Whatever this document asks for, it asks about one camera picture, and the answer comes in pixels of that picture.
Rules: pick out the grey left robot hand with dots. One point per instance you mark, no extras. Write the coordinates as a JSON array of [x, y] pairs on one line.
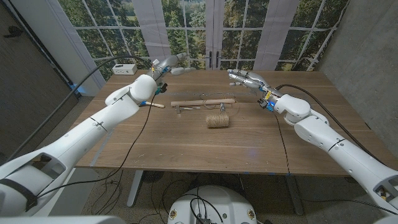
[[169, 65]]

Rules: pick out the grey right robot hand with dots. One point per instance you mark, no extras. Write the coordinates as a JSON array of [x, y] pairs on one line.
[[248, 79]]

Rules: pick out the wooden slat hanger with clips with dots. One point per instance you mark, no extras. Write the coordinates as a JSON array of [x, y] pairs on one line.
[[202, 102]]

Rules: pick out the jute twine spool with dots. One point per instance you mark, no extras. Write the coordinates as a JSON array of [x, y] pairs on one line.
[[217, 120]]

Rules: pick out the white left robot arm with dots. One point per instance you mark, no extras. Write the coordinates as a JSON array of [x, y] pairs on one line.
[[77, 140]]

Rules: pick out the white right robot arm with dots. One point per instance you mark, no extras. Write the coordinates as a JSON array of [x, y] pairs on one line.
[[335, 146]]

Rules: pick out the colourful striped wooden maraca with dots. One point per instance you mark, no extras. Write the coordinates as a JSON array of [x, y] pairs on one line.
[[152, 104]]

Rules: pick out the printed forest window backdrop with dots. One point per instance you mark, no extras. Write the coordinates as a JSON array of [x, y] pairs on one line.
[[186, 31]]

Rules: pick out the white power strip box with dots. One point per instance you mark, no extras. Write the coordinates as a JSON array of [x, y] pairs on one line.
[[124, 69]]

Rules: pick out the small blue object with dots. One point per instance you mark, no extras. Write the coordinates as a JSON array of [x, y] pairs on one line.
[[77, 89]]

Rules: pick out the black round ribbed foot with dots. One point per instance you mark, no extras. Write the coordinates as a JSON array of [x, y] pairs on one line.
[[153, 176]]

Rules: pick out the grey table leg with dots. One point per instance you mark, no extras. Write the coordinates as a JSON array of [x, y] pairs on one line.
[[294, 196]]

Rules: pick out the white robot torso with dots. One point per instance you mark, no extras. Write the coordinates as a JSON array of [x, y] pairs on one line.
[[230, 205]]

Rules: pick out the white table leg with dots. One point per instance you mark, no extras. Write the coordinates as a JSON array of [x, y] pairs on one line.
[[135, 189]]

